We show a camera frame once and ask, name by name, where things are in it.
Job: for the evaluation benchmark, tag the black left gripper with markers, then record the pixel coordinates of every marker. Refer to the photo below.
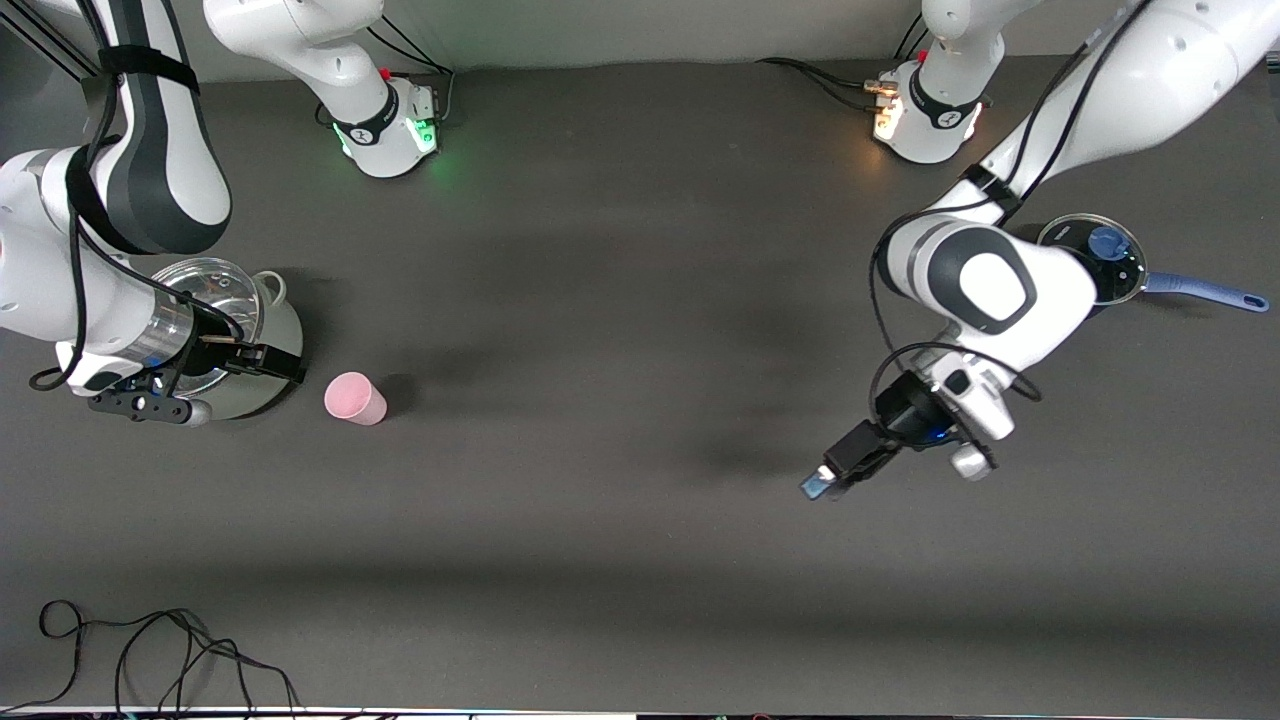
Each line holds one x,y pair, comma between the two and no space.
903,412

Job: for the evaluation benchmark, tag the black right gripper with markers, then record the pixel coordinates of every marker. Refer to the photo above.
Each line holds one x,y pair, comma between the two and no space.
212,351

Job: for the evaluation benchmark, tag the pink plastic cup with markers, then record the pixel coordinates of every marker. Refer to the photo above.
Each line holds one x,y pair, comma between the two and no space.
352,397

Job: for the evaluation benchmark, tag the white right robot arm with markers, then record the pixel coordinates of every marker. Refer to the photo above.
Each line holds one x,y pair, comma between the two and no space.
40,270

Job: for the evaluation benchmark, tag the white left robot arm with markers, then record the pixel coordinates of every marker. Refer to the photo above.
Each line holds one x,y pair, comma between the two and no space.
990,290

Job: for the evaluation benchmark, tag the pale green stock pot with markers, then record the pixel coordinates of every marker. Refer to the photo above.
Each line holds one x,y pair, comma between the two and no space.
280,335

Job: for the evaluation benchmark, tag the glass lid with copper knob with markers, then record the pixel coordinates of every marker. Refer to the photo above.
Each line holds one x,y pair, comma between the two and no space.
235,300

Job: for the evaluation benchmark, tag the glass lid with blue knob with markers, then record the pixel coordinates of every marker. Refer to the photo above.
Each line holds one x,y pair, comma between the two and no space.
1105,250

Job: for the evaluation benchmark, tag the dark blue saucepan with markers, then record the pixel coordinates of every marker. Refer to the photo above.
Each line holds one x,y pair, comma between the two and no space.
1200,288

